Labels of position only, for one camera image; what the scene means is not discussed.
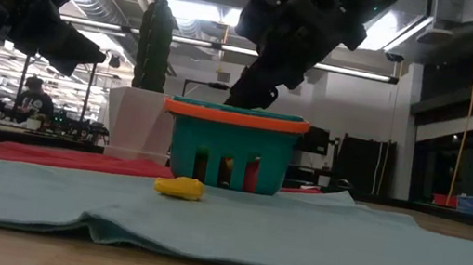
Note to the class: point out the red bin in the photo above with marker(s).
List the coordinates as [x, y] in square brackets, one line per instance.
[442, 200]

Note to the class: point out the black frame with camera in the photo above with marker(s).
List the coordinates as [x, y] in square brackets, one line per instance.
[206, 84]

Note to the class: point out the yellow toy lemon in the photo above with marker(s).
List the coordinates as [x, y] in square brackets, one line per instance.
[226, 168]

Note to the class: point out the red toy strawberry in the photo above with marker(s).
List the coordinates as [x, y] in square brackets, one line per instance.
[252, 174]

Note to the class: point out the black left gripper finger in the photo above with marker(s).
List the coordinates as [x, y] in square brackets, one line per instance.
[66, 46]

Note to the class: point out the small yellow toy banana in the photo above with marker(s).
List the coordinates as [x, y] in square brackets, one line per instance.
[180, 187]

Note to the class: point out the white angular plant pot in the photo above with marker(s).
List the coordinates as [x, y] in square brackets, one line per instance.
[139, 122]

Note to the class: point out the blue box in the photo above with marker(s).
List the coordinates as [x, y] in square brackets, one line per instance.
[472, 204]

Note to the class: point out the black metal rig frame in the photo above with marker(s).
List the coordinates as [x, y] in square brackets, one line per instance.
[54, 91]

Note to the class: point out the tall green cactus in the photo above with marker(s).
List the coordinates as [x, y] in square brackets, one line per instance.
[154, 45]

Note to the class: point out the person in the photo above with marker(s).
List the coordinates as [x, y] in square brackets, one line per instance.
[35, 97]

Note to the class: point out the light blue cloth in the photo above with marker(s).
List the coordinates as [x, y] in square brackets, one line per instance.
[250, 228]

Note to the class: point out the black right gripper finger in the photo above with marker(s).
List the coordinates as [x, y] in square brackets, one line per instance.
[257, 88]

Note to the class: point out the black panels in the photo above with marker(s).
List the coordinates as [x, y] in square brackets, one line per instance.
[364, 161]

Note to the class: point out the black monitor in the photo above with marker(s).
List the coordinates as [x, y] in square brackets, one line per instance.
[313, 139]

